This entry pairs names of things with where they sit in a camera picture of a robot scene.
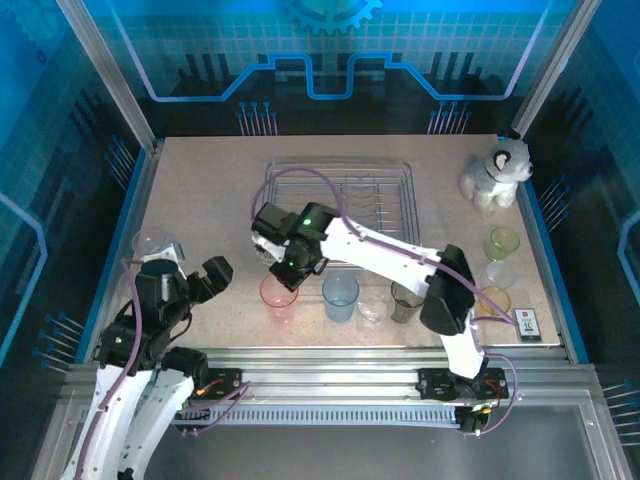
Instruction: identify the clear plastic cup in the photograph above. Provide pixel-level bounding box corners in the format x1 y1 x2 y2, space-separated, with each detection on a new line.
131 227 169 264
485 259 517 291
355 294 394 332

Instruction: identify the pink plastic cup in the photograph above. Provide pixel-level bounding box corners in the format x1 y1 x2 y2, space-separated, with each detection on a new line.
259 273 300 325

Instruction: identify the metal wire dish rack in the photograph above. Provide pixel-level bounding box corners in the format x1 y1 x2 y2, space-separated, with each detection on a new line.
263 158 421 272

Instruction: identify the blue plastic cup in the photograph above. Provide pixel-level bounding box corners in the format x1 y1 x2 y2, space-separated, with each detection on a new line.
321 272 361 324

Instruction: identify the smoke grey plastic cup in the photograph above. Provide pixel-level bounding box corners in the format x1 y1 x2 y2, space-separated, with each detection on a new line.
390 281 426 325

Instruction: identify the green plastic cup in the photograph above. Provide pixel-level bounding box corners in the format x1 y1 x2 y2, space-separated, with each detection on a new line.
483 226 521 262

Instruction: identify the amber plastic cup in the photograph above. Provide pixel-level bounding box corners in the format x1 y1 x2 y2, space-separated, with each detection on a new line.
477 285 512 319

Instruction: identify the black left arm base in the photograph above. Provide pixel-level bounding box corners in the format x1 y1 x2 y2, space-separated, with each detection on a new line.
198 367 245 401

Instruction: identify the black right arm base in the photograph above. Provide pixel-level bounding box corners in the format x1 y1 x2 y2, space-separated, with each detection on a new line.
418 367 507 402

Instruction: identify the black connector block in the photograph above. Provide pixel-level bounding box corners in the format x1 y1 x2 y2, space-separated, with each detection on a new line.
455 403 490 435
172 397 212 437

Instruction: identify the grey white plush dog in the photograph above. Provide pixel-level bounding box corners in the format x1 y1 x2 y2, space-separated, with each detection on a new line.
458 128 534 215

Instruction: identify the black white label card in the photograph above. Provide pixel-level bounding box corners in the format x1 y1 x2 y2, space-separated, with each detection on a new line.
513 308 544 344

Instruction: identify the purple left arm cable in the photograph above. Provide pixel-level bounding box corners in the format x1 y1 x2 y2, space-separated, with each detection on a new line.
82 257 252 480

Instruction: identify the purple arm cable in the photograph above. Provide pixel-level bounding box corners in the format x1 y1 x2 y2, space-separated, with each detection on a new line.
82 257 252 480
251 167 522 437

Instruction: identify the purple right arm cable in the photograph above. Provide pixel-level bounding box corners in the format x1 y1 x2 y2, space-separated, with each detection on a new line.
251 167 522 437

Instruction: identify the aluminium side rail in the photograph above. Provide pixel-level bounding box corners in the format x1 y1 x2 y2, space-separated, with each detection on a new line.
29 142 166 480

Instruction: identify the aluminium frame rail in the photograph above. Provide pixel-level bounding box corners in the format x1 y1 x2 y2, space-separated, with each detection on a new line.
64 347 599 401

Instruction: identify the slotted grey cable duct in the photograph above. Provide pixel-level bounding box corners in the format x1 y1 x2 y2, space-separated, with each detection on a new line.
79 403 464 427

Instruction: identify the aluminium frame post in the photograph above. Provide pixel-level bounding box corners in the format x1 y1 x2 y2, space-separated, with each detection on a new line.
510 0 604 144
55 0 164 151

